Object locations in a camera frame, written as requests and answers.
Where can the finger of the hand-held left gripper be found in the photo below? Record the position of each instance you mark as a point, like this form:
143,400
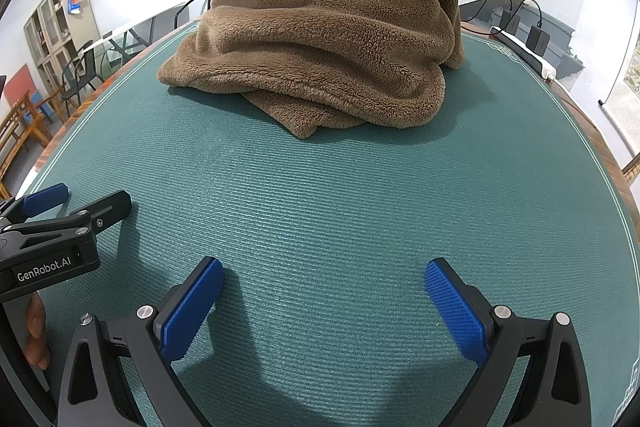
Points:
107,207
45,199

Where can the brown fleece garment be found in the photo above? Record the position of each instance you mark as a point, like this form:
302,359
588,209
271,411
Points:
320,32

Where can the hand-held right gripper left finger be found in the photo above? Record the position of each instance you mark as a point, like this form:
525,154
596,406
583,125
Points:
192,307

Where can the beige glass-door cabinet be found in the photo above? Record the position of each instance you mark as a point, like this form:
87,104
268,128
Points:
55,27

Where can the black chair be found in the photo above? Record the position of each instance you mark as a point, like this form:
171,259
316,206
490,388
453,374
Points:
192,4
80,72

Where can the wooden chair back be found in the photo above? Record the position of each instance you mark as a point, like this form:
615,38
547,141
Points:
631,169

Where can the black charger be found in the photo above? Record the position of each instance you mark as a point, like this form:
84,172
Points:
539,39
512,23

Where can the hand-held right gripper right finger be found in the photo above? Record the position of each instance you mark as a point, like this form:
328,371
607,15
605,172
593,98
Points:
457,312

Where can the green table mat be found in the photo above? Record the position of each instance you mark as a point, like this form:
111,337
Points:
320,207

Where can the person's left hand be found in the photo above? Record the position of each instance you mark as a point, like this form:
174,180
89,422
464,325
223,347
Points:
37,332

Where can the white power strip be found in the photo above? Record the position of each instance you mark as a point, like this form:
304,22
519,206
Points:
530,54

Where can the wooden chair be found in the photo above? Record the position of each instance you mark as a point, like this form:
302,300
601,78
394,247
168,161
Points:
631,169
20,132

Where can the hanging scroll painting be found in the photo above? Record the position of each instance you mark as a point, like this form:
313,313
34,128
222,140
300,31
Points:
620,107

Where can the red board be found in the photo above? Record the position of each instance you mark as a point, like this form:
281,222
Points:
20,84

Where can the white folding table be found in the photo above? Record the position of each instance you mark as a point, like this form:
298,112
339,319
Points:
122,33

